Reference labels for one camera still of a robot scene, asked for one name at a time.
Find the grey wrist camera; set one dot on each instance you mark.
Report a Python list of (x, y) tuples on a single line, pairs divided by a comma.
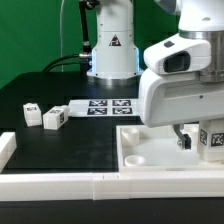
[(178, 55)]

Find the white square tabletop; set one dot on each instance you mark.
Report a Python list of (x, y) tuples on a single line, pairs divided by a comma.
[(143, 149)]

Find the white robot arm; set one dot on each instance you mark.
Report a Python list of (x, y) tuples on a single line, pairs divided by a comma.
[(115, 60)]

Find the white sheet with tag markers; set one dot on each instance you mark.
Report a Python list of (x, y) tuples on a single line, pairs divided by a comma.
[(103, 108)]

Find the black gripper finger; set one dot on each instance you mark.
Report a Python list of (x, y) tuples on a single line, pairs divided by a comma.
[(184, 140)]

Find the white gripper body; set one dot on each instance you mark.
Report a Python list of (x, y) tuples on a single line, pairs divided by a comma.
[(178, 98)]

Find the white U-shaped obstacle fence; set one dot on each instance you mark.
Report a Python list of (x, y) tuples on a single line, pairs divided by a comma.
[(90, 186)]

